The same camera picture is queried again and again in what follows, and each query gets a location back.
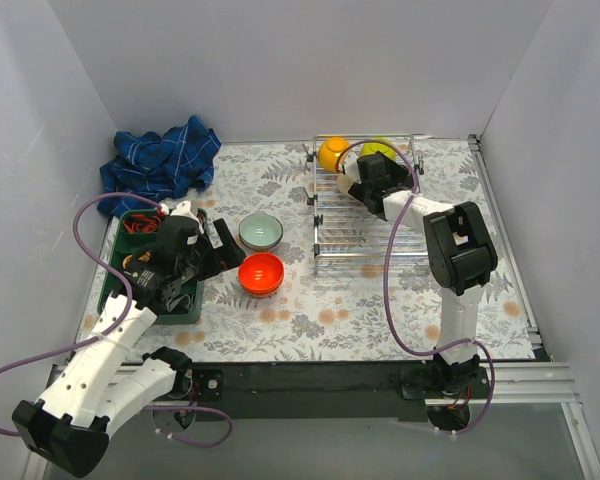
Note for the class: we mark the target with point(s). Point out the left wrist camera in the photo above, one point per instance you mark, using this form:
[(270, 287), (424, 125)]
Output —
[(184, 209)]

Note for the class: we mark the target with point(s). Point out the metal dish rack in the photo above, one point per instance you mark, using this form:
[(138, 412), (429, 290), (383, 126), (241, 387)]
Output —
[(344, 232)]

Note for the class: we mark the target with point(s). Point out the lime green bowl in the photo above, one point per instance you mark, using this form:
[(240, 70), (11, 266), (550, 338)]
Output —
[(382, 146)]

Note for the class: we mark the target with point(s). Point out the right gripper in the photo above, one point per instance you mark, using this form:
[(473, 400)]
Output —
[(362, 187)]

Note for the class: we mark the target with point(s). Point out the yellow bowl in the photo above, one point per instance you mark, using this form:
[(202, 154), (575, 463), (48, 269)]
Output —
[(330, 151)]

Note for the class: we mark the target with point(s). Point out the blue plaid cloth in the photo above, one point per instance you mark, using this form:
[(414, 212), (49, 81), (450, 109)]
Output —
[(167, 166)]

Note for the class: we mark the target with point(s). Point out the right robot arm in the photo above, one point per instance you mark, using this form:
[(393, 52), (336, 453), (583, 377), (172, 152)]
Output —
[(461, 257)]

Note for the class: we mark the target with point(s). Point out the black base bar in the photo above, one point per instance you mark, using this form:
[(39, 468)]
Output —
[(317, 390)]

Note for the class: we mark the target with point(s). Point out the green compartment organizer tray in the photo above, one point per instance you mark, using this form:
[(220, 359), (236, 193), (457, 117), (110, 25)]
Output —
[(136, 229)]

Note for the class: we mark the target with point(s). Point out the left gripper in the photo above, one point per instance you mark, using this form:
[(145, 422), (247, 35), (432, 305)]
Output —
[(210, 248)]

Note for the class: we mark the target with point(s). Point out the cream bird pattern bowl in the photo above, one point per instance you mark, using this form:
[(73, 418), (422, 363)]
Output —
[(348, 177)]

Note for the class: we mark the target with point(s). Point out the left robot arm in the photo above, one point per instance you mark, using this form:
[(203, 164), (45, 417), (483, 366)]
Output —
[(73, 420)]

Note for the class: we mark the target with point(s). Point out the light teal bowl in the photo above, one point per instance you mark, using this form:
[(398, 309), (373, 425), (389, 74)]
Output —
[(260, 225)]

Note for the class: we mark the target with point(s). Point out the brown floral pattern bowl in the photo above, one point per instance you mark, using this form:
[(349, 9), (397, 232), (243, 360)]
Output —
[(261, 244)]

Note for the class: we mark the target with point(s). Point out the orange bowl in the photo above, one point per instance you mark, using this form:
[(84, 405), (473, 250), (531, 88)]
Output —
[(261, 289), (261, 267)]

